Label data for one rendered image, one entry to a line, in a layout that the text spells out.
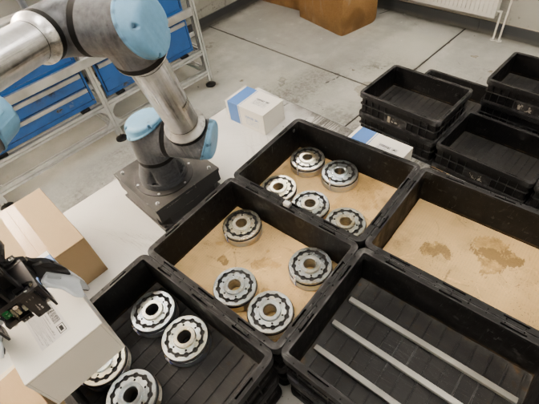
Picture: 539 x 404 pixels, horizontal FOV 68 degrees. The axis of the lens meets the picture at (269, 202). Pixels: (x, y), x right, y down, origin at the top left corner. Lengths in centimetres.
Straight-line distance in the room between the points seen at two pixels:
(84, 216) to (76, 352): 86
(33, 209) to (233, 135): 73
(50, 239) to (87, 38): 60
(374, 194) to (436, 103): 104
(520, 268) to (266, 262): 58
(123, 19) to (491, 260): 92
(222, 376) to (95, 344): 31
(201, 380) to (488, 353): 58
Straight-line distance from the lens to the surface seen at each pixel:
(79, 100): 281
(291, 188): 111
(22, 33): 82
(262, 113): 151
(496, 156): 203
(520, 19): 377
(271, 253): 101
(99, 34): 83
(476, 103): 253
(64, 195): 279
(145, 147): 119
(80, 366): 71
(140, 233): 134
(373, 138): 137
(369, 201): 111
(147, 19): 82
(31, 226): 131
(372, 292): 95
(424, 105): 207
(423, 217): 110
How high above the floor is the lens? 166
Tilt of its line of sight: 48 degrees down
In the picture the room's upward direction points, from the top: 10 degrees counter-clockwise
